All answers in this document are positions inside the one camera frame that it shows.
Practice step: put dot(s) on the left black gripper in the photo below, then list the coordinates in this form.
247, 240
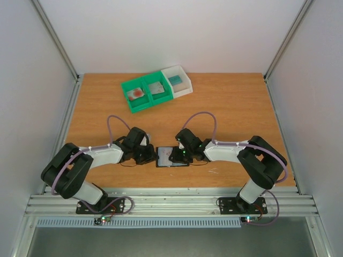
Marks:
151, 156

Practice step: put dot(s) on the grey slotted cable duct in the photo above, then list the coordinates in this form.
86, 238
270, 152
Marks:
139, 222

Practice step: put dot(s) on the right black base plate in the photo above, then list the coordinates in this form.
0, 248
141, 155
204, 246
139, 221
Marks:
231, 205

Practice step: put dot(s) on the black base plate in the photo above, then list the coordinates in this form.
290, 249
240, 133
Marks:
231, 205
106, 205

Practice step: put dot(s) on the small circuit board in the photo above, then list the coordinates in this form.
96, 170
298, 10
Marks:
251, 219
102, 220

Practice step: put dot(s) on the teal card in bin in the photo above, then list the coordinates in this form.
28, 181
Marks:
175, 80

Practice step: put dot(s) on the black leather card holder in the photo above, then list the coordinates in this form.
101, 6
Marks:
174, 165

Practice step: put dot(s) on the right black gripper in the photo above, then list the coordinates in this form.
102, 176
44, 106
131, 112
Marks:
176, 157

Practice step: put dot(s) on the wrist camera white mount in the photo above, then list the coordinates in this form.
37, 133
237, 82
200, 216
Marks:
143, 139
180, 145

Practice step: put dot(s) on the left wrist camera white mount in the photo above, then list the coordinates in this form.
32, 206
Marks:
143, 139

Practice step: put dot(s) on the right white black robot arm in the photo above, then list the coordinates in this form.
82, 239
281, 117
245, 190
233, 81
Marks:
264, 165

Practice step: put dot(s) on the cherry blossom card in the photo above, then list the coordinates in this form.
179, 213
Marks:
163, 155
156, 88

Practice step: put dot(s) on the left small circuit board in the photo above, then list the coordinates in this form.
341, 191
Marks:
102, 220

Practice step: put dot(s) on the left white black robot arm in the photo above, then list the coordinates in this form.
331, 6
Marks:
66, 172

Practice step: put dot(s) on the white bin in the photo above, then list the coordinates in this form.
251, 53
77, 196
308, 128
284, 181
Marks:
182, 89

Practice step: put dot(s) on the right small circuit board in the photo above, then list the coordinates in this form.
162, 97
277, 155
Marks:
251, 219

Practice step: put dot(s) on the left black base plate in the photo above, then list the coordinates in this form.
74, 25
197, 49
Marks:
106, 205

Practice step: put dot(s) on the green bin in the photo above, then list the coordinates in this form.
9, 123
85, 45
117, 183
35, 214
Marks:
139, 104
157, 98

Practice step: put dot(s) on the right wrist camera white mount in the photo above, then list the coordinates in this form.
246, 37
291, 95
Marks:
180, 145

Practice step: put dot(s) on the aluminium frame rail front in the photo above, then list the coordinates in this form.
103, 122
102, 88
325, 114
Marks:
179, 202

